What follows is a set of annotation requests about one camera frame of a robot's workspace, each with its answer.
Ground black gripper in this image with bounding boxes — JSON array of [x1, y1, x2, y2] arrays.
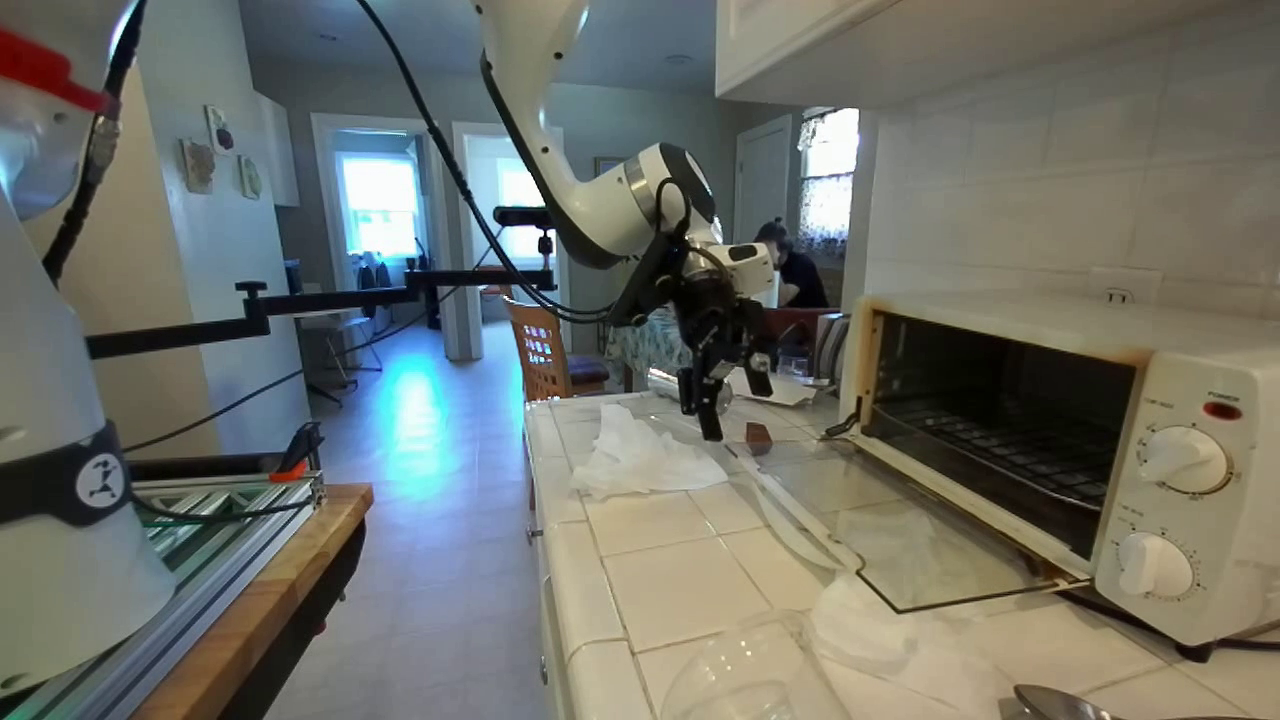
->
[[675, 273, 779, 442]]

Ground white toaster oven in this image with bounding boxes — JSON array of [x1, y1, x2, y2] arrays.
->
[[837, 293, 1280, 652]]

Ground metal oven rack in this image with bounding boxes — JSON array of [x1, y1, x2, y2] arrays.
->
[[868, 394, 1127, 519]]

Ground white oven knob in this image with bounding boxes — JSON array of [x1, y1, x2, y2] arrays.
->
[[1112, 532, 1197, 600], [1134, 424, 1231, 495]]

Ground crumpled white paper towel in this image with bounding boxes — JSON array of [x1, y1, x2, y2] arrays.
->
[[568, 394, 730, 509]]

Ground person in dark shirt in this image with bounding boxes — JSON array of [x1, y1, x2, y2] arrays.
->
[[751, 217, 831, 313]]

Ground wooden chair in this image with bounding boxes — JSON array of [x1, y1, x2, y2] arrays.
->
[[501, 294, 617, 404]]

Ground bright window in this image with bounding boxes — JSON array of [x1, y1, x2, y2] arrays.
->
[[796, 105, 863, 253]]

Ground thin white napkin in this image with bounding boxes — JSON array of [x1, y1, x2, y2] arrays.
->
[[796, 573, 933, 681]]

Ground white upper cabinet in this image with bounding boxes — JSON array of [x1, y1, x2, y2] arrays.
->
[[711, 0, 1280, 112]]

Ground grey stool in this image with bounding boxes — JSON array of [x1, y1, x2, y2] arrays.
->
[[290, 306, 386, 400]]

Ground red and black clamp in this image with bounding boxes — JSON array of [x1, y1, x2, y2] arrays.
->
[[258, 416, 329, 487]]

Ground wooden table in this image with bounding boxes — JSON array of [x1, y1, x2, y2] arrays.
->
[[131, 480, 377, 720]]

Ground black stereo camera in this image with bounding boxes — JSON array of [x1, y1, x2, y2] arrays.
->
[[489, 199, 558, 233]]

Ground white wall outlet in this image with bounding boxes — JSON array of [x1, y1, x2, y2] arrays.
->
[[1085, 265, 1160, 313]]

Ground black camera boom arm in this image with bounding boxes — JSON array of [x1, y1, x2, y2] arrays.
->
[[84, 235, 558, 362]]

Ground thin black camera cable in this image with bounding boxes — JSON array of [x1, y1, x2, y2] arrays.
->
[[119, 218, 513, 461]]

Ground hanging wall decoration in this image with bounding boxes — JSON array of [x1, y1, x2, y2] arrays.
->
[[233, 150, 268, 204], [174, 105, 241, 199]]

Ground metal base plate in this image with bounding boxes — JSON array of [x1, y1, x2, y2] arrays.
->
[[0, 470, 322, 720]]

